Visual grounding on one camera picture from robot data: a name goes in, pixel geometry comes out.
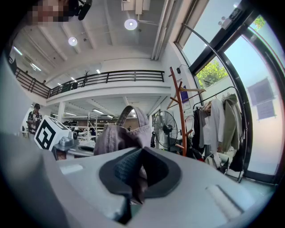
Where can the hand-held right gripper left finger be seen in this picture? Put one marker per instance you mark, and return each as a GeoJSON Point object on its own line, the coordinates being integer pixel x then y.
{"type": "Point", "coordinates": [89, 178]}

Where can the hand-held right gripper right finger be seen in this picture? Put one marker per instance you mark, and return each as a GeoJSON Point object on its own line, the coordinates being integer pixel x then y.
{"type": "Point", "coordinates": [196, 189]}

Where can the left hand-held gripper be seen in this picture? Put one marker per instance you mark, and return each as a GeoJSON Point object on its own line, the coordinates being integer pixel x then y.
{"type": "Point", "coordinates": [47, 133]}

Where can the light grey fabric garment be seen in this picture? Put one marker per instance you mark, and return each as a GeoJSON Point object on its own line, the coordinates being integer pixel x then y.
{"type": "Point", "coordinates": [115, 138]}

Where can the wooden coat stand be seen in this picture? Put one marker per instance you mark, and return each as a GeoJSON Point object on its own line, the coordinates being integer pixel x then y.
{"type": "Point", "coordinates": [181, 115]}

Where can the olive-grey jacket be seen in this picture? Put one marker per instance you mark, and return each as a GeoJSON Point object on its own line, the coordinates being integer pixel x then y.
{"type": "Point", "coordinates": [231, 120]}

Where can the black metal garment rack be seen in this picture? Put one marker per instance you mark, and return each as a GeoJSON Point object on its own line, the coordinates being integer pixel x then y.
{"type": "Point", "coordinates": [241, 124]}

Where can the white bag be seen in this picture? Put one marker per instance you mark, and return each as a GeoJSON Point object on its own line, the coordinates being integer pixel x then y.
{"type": "Point", "coordinates": [212, 160]}

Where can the white metal shelving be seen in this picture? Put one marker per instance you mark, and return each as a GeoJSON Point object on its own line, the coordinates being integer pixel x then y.
{"type": "Point", "coordinates": [89, 124]}

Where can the black dangling bag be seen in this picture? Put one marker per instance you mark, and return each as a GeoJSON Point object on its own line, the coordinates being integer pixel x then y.
{"type": "Point", "coordinates": [237, 159]}

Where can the black hanging garment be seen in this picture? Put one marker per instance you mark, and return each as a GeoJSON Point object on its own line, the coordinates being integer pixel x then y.
{"type": "Point", "coordinates": [196, 129]}

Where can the black floor fan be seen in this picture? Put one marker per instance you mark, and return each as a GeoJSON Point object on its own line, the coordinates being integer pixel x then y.
{"type": "Point", "coordinates": [165, 129]}

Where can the white shirt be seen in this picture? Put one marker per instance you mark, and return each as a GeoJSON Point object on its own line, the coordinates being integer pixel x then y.
{"type": "Point", "coordinates": [214, 122]}

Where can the grey hanging garment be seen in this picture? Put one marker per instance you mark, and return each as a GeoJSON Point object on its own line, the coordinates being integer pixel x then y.
{"type": "Point", "coordinates": [203, 115]}

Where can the black balcony railing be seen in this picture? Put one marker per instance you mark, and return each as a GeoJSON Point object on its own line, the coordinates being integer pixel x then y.
{"type": "Point", "coordinates": [107, 78]}

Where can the round ceiling lamp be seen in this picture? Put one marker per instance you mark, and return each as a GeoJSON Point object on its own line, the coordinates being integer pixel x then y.
{"type": "Point", "coordinates": [72, 41]}
{"type": "Point", "coordinates": [130, 24]}

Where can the small purple window poster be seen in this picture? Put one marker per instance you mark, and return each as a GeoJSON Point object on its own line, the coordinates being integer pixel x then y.
{"type": "Point", "coordinates": [265, 110]}

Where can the large purple window poster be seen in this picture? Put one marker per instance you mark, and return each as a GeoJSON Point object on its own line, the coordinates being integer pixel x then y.
{"type": "Point", "coordinates": [260, 91]}

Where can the person's head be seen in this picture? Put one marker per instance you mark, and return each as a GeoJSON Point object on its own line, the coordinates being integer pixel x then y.
{"type": "Point", "coordinates": [49, 11]}

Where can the white ceiling unit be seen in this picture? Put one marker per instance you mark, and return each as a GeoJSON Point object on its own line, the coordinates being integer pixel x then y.
{"type": "Point", "coordinates": [135, 5]}

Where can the white wall notice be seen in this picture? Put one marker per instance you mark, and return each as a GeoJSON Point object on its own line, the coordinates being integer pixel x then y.
{"type": "Point", "coordinates": [187, 108]}

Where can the purple wall poster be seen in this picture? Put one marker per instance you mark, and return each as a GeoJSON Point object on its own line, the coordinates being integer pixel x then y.
{"type": "Point", "coordinates": [184, 94]}

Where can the black wall box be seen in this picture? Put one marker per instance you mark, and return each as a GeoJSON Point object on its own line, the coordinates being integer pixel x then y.
{"type": "Point", "coordinates": [178, 70]}

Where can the black head-worn camera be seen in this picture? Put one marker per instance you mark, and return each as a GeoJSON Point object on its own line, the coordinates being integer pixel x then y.
{"type": "Point", "coordinates": [83, 9]}

